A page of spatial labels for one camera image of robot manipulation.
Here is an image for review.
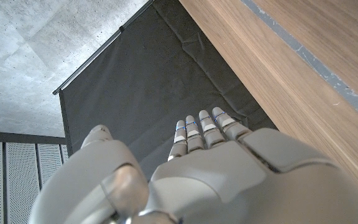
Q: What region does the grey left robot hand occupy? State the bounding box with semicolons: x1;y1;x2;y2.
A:
28;106;358;224

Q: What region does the black backdrop curtain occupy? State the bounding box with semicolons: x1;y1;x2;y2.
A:
58;0;278;181

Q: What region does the black backdrop stand pole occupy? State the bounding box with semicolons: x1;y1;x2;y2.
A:
52;0;155;96

